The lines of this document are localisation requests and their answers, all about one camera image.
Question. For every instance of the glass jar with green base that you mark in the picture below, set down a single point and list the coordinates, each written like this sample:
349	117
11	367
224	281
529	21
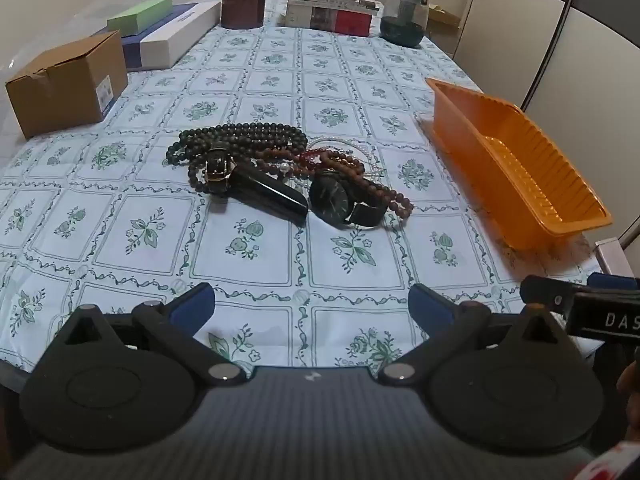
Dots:
402	22

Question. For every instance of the black wrist watch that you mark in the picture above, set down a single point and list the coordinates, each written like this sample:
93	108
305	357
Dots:
328	197

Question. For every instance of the white stool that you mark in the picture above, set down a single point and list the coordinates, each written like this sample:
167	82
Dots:
615	260

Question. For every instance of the beige nightstand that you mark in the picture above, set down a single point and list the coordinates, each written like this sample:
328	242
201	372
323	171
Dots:
440	40

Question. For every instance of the red printed white clothing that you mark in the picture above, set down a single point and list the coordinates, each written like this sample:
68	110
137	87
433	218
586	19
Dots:
610	462

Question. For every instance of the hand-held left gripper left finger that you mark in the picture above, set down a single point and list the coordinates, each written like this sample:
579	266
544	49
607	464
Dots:
192	305

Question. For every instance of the beige grey sliding wardrobe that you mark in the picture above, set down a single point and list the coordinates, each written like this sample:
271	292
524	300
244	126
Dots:
575	60

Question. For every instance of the long blue white box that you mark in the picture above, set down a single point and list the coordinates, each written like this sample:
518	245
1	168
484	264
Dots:
170	35

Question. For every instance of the green flat box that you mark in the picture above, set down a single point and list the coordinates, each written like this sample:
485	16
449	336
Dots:
140	14

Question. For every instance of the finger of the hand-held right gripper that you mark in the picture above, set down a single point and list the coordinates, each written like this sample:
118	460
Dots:
612	281
545	295

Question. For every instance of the glossy black case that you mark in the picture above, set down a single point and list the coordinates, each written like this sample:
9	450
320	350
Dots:
270	195

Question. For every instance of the orange plastic tray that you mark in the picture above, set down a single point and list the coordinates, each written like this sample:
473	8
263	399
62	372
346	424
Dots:
505	160

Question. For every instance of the red grey printed box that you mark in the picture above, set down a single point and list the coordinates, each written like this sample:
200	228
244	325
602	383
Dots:
330	21

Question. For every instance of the person's right hand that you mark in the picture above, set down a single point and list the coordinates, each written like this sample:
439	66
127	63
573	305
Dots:
630	377

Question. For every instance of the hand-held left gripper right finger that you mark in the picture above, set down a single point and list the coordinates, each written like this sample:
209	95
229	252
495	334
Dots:
430	307

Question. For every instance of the brown cardboard box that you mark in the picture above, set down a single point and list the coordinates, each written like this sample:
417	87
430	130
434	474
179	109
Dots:
60	85

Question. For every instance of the shallow cardboard tray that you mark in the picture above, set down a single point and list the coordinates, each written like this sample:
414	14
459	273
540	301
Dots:
445	15

